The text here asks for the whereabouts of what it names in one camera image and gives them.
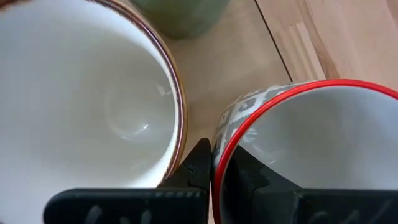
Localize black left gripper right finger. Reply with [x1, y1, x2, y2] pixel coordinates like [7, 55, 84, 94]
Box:
[221, 144, 398, 224]

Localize sage green faceted mug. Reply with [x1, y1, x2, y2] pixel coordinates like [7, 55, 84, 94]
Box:
[129, 0, 231, 40]

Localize yellow mug white handle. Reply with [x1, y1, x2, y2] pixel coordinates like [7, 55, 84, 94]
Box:
[0, 0, 188, 224]

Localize grey patterned mug red rim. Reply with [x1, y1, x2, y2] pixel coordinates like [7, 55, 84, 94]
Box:
[211, 78, 398, 224]

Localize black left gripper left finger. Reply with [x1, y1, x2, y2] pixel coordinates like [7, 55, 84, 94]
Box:
[42, 138, 213, 224]

